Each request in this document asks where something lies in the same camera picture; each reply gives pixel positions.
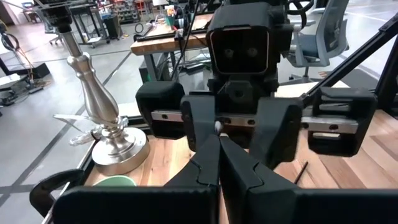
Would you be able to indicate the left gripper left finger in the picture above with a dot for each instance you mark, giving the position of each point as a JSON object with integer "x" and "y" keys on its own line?
{"x": 202, "y": 174}

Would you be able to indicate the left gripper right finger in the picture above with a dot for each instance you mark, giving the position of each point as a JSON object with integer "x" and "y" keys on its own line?
{"x": 245, "y": 183}

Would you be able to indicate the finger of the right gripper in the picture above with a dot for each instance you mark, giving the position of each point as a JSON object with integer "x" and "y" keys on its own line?
{"x": 199, "y": 121}
{"x": 276, "y": 130}

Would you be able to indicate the thin black paintbrush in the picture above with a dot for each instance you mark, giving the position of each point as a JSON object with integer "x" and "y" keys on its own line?
{"x": 301, "y": 172}

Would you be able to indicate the wooden background table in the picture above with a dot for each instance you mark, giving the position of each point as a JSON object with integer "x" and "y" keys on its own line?
{"x": 161, "y": 45}

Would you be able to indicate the silver lamp white shade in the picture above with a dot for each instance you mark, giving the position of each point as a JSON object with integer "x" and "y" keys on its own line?
{"x": 96, "y": 102}

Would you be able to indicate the clear plastic lamp wrap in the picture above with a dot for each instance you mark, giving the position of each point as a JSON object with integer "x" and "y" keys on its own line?
{"x": 84, "y": 137}

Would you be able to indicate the pale green plastic cup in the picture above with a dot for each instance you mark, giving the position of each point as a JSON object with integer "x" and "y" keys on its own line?
{"x": 115, "y": 181}

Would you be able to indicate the grey office chair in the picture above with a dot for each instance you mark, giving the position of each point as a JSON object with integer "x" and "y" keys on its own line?
{"x": 329, "y": 34}

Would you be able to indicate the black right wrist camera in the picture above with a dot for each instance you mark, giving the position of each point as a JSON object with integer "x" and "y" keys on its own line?
{"x": 239, "y": 49}

